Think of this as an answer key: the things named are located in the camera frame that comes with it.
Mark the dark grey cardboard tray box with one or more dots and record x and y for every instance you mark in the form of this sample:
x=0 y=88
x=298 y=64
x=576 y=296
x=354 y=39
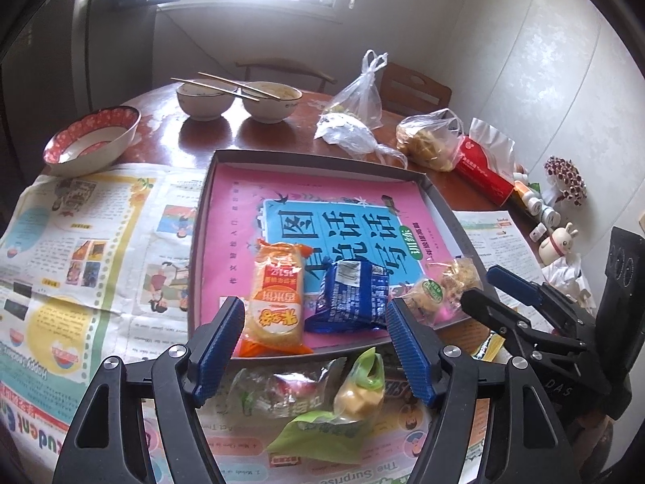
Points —
x=221 y=161

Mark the clear packet with red snack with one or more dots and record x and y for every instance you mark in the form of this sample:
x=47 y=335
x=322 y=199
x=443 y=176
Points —
x=282 y=385

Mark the pink and blue printed sheet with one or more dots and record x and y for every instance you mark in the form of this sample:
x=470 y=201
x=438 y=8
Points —
x=322 y=211

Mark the brown chair with cutout back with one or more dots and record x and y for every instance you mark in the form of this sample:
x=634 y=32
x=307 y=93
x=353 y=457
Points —
x=418 y=85

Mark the small white bottle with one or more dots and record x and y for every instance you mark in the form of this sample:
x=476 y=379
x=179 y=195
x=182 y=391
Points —
x=537 y=233

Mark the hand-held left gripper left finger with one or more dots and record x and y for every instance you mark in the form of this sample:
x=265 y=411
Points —
x=219 y=353

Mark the green and white snack packet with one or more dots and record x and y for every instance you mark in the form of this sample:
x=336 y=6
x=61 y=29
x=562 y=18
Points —
x=317 y=438

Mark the dark grey refrigerator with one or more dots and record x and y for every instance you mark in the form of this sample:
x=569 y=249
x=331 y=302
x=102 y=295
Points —
x=50 y=35

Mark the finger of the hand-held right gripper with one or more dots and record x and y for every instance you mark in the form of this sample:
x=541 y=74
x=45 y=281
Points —
x=504 y=320
x=514 y=278

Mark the colourful illustrated newspaper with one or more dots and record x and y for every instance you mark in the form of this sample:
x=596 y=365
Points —
x=75 y=262

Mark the white bottle with handwriting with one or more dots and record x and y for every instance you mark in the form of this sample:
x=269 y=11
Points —
x=551 y=217

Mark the round pastry with green label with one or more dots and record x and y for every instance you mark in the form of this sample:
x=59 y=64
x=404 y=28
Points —
x=426 y=297

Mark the yellow pastry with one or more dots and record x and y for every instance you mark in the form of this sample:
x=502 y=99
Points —
x=358 y=393

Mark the crumpled clear plastic bag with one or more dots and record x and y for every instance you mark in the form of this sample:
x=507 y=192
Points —
x=352 y=136

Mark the orange rice cracker packet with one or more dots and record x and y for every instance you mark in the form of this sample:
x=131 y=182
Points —
x=274 y=302

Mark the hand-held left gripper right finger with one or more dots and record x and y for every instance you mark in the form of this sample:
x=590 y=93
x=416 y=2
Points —
x=410 y=353

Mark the white and orange medicine bottle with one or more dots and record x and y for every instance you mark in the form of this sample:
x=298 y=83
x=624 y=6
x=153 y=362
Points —
x=529 y=199

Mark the crispy rice cake clear wrap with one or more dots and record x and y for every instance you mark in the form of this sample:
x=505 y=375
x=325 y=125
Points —
x=463 y=277

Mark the blue snack packet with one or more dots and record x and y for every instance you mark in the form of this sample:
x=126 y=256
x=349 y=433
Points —
x=350 y=297

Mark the chair with thin back rail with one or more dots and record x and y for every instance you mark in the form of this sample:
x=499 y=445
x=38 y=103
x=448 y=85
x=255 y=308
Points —
x=282 y=66

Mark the white rabbit figurine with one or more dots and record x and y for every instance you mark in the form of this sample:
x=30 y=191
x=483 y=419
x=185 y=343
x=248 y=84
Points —
x=557 y=244

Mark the brown chocolate bar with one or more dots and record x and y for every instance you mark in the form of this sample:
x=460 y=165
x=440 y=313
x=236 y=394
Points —
x=395 y=389

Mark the white ceramic bowl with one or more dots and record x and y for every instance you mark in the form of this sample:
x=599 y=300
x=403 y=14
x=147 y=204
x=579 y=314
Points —
x=272 y=108
x=204 y=106

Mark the red tissue pack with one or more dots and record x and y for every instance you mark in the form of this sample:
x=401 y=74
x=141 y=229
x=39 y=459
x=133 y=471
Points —
x=486 y=166

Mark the crumpled white tissue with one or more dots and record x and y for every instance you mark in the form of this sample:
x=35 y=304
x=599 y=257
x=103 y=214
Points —
x=567 y=277

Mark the wooden chopstick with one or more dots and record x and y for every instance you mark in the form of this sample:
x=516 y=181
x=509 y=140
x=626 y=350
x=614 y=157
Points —
x=211 y=88
x=232 y=82

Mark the plastic bag of fried food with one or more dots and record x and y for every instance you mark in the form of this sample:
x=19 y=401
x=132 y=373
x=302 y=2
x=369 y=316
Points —
x=428 y=143

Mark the beaded flower ornament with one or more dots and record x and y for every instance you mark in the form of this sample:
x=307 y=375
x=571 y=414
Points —
x=564 y=181

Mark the long yellow snack bar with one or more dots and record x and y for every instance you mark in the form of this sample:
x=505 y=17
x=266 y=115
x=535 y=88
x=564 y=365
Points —
x=489 y=348

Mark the tied clear plastic bag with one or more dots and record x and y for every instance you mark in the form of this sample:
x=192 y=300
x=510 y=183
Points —
x=358 y=96

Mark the red patterned bowl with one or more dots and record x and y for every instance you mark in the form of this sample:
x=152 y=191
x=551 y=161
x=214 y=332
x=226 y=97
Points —
x=90 y=138

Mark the newspaper with cartoon figures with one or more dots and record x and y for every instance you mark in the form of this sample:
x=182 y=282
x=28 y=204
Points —
x=483 y=227

